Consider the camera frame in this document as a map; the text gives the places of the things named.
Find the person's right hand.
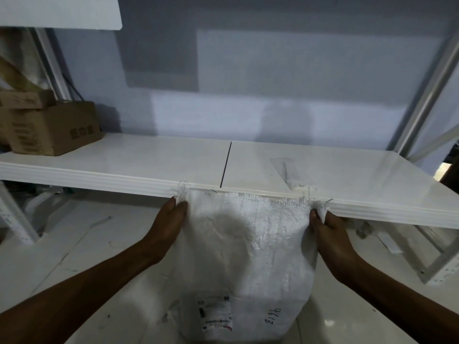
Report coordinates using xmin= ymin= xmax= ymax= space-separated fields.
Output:
xmin=309 ymin=208 xmax=363 ymax=283

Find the person's left hand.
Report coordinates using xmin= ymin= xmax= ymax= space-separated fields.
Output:
xmin=143 ymin=196 xmax=188 ymax=264

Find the white shelf board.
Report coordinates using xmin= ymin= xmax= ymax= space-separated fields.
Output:
xmin=0 ymin=133 xmax=459 ymax=230

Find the white woven sack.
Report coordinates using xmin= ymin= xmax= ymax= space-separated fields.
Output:
xmin=157 ymin=181 xmax=334 ymax=343

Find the person's right forearm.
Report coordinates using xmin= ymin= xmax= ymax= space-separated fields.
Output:
xmin=340 ymin=258 xmax=459 ymax=344

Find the person's left forearm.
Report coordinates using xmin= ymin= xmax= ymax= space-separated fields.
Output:
xmin=0 ymin=239 xmax=162 ymax=344

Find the white paper scrap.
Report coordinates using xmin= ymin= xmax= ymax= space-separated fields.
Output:
xmin=376 ymin=231 xmax=402 ymax=255

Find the grey metal diagonal brace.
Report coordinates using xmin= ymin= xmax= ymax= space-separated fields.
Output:
xmin=407 ymin=125 xmax=459 ymax=163

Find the large brown cardboard box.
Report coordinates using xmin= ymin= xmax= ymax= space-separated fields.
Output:
xmin=0 ymin=100 xmax=105 ymax=157

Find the grey metal rear upright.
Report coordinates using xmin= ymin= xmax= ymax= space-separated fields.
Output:
xmin=34 ymin=27 xmax=72 ymax=101
xmin=393 ymin=28 xmax=459 ymax=158

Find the small brown cardboard box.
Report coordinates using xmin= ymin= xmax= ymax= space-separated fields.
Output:
xmin=0 ymin=89 xmax=56 ymax=110

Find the tan cardboard piece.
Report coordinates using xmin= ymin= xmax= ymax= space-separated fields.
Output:
xmin=0 ymin=55 xmax=44 ymax=94

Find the white perforated rack post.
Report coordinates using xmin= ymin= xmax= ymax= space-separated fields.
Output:
xmin=417 ymin=229 xmax=459 ymax=285
xmin=0 ymin=182 xmax=39 ymax=244

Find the black cable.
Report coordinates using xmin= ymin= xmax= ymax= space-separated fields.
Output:
xmin=66 ymin=78 xmax=83 ymax=103

